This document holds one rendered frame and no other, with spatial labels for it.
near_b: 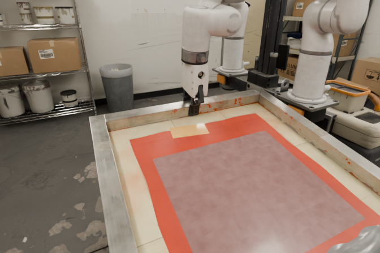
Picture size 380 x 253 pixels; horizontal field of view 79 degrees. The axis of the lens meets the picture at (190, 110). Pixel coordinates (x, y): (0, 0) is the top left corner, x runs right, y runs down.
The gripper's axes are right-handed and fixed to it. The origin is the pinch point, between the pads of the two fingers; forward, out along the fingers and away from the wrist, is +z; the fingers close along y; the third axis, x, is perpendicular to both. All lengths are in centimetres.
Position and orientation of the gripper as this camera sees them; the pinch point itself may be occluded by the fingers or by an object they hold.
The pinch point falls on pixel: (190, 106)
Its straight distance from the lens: 72.3
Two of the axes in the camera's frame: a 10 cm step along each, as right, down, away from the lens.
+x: -9.1, 1.7, -3.8
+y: -4.1, -5.1, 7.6
